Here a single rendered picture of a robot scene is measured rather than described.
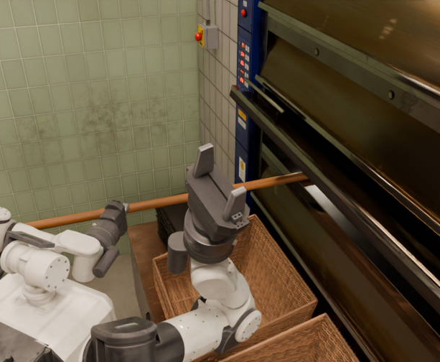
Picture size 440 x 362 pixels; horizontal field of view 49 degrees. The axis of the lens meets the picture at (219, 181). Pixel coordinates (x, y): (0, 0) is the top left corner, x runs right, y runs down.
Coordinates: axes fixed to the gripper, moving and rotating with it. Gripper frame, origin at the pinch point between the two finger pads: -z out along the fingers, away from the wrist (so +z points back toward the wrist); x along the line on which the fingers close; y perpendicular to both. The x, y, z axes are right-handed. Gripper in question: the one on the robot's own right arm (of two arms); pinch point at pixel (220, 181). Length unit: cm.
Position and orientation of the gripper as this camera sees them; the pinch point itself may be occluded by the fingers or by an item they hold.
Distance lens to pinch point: 66.7
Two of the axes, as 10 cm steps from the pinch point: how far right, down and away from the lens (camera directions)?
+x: -5.3, -7.2, 4.4
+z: -1.0, 5.7, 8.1
